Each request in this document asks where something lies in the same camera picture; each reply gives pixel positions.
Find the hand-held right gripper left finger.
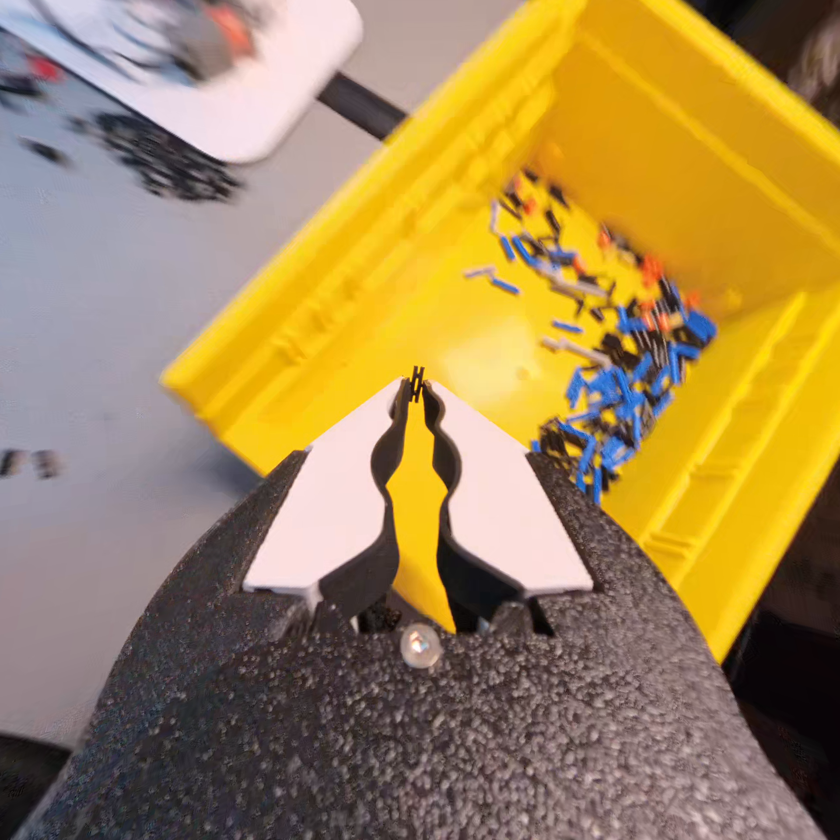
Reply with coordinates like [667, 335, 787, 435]
[243, 378, 421, 611]

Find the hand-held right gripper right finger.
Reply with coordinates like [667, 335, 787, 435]
[418, 378, 594, 611]

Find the pile of blue black pegs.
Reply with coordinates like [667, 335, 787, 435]
[462, 164, 720, 506]

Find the yellow plastic bin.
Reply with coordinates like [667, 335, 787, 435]
[161, 0, 840, 664]

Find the grey desk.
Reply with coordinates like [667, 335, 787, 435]
[0, 0, 539, 749]

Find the heap of black pins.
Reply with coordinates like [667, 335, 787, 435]
[73, 112, 244, 204]

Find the white book stand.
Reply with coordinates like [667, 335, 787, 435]
[0, 0, 364, 165]

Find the grey battery box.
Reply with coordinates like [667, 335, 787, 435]
[158, 0, 263, 80]

